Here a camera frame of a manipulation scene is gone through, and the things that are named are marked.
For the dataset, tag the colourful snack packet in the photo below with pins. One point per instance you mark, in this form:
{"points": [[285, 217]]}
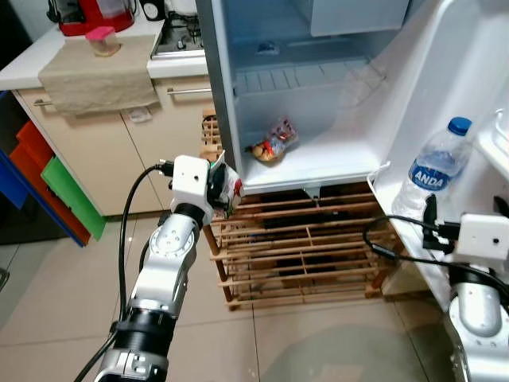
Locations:
{"points": [[233, 189]]}

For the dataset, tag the clear water bottle blue cap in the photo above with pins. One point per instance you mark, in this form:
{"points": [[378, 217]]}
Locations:
{"points": [[433, 171]]}

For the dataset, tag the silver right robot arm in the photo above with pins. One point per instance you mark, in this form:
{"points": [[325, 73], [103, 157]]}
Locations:
{"points": [[477, 310]]}

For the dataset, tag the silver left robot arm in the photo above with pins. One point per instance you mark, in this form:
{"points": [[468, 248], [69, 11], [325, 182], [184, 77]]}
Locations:
{"points": [[163, 263]]}

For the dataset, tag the silver mini fridge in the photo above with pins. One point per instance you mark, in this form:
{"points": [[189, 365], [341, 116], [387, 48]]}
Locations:
{"points": [[318, 95]]}

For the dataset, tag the white fridge door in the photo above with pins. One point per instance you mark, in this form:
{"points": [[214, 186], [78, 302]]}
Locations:
{"points": [[469, 72]]}

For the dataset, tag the clear bag of snacks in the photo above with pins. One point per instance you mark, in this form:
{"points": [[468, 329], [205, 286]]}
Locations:
{"points": [[277, 143]]}

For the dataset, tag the wooden slatted rack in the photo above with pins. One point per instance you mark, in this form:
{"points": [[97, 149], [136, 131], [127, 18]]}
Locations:
{"points": [[302, 239]]}

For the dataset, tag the white cabinet sticker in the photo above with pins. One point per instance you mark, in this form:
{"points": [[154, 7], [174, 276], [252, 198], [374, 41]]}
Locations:
{"points": [[141, 114]]}

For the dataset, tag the beige kitchen cabinet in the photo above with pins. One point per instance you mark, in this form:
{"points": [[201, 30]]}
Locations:
{"points": [[103, 159]]}

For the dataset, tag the green board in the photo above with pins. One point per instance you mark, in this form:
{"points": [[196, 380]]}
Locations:
{"points": [[75, 199]]}

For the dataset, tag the steel gas stove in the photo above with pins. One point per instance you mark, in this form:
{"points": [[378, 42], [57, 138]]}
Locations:
{"points": [[179, 40]]}

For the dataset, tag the beige cloth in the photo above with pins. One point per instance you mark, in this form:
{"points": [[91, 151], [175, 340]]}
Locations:
{"points": [[95, 79]]}

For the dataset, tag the container with pink lid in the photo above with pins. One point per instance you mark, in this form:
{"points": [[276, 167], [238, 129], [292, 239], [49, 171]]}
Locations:
{"points": [[103, 41]]}

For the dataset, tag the orange board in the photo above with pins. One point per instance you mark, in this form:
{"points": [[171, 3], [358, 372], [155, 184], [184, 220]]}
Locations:
{"points": [[32, 151]]}

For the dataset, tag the black round appliance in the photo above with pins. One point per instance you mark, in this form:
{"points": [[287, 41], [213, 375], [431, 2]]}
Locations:
{"points": [[153, 9]]}

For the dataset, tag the blue board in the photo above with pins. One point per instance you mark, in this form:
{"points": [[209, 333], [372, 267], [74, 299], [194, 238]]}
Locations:
{"points": [[9, 179]]}

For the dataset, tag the translucent freezer compartment flap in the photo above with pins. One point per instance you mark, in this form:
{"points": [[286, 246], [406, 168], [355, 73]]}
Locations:
{"points": [[358, 16]]}

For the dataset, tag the red kitchen appliance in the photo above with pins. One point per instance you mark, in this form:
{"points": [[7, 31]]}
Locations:
{"points": [[91, 20]]}

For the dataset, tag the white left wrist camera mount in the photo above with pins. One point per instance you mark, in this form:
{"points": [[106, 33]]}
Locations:
{"points": [[189, 179]]}

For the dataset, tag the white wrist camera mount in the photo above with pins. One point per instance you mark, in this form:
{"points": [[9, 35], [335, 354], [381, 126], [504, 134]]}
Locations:
{"points": [[189, 179], [485, 237]]}

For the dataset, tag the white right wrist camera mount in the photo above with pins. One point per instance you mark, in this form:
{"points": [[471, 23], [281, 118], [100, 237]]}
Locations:
{"points": [[485, 237]]}

